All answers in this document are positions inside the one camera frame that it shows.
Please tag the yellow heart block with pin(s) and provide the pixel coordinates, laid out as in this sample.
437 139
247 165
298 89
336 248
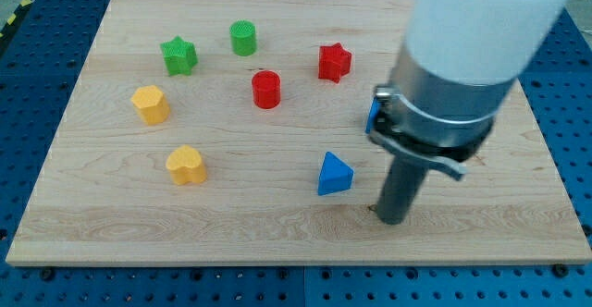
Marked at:
185 165

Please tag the wooden board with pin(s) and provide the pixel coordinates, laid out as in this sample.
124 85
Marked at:
105 198

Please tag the green cylinder block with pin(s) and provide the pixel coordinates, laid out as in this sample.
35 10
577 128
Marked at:
243 37

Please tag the yellow hexagon block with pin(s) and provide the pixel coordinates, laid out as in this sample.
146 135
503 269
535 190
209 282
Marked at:
150 104

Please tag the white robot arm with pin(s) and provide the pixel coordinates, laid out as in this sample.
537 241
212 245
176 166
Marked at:
457 62

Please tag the blue triangle block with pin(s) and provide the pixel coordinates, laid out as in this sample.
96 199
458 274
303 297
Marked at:
335 175

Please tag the green star block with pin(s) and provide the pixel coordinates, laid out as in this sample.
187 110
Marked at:
179 56

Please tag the blue block behind arm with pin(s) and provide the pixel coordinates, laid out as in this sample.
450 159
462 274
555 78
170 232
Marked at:
373 112

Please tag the red cylinder block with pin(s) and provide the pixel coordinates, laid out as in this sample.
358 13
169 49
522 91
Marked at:
266 86

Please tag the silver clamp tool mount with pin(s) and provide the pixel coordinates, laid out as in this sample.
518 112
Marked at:
431 122

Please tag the red star block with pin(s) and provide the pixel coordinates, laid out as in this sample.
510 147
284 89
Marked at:
334 62

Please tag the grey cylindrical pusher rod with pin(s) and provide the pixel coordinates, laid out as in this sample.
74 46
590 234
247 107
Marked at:
401 185

